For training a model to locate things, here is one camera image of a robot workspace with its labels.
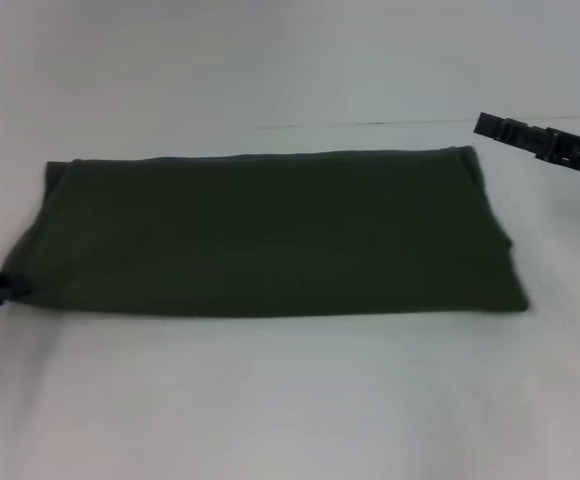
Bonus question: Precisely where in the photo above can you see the dark green t-shirt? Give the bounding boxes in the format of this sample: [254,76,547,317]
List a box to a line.
[1,144,532,322]

